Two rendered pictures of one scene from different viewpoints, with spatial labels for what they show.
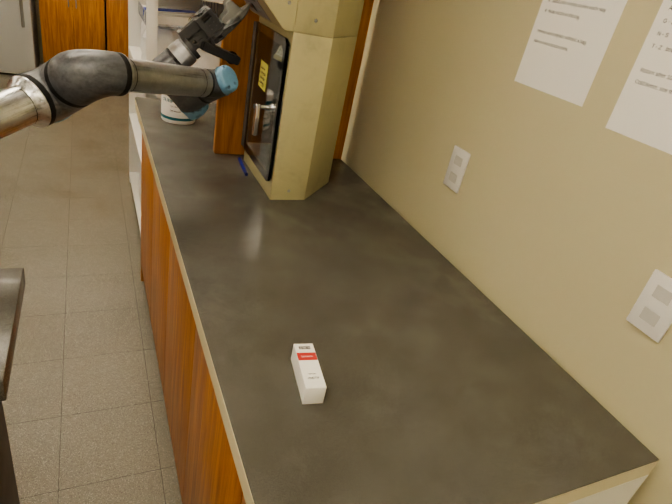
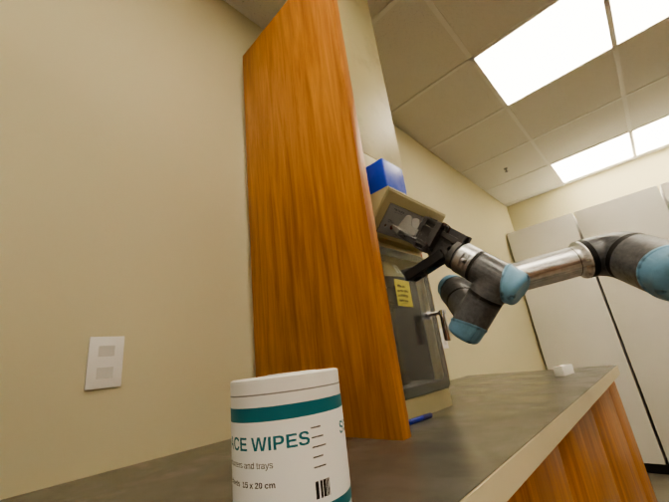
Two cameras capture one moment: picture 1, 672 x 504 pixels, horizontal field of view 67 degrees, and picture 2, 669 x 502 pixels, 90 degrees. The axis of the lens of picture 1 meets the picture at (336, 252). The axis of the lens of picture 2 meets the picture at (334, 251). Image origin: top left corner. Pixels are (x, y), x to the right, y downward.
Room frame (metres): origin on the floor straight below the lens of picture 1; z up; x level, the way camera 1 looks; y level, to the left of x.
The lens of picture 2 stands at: (1.99, 1.16, 1.09)
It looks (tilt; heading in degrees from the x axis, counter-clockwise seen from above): 18 degrees up; 251
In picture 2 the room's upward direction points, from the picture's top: 7 degrees counter-clockwise
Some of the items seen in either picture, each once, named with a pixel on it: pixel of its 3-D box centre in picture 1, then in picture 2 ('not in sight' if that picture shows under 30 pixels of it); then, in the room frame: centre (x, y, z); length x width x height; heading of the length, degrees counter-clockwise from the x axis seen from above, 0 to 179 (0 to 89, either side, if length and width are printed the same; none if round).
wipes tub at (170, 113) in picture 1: (179, 100); (290, 440); (1.93, 0.72, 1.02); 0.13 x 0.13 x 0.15
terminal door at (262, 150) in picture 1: (262, 100); (409, 318); (1.51, 0.31, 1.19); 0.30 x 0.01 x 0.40; 29
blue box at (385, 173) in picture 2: not in sight; (380, 184); (1.57, 0.41, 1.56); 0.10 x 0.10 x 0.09; 29
